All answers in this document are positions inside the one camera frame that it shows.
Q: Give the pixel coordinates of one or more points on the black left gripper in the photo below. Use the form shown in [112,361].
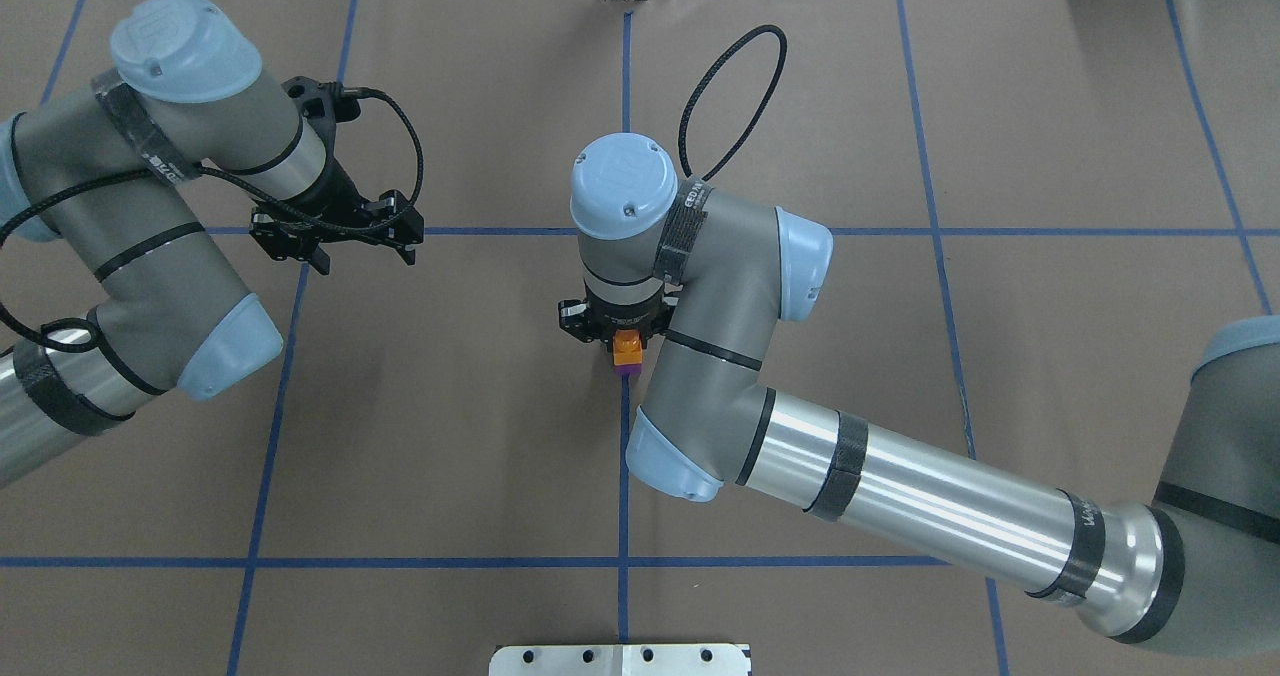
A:
[338,187]

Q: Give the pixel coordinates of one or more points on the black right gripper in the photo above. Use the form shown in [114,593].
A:
[577,320]

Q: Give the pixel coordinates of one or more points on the orange trapezoid block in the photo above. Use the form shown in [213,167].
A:
[627,348]

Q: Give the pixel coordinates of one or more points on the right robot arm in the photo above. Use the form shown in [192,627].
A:
[1192,573]

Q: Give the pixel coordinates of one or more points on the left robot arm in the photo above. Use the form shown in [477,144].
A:
[187,96]

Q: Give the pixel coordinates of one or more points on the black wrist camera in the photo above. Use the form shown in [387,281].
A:
[329,103]

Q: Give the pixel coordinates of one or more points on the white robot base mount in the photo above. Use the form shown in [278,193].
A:
[624,659]

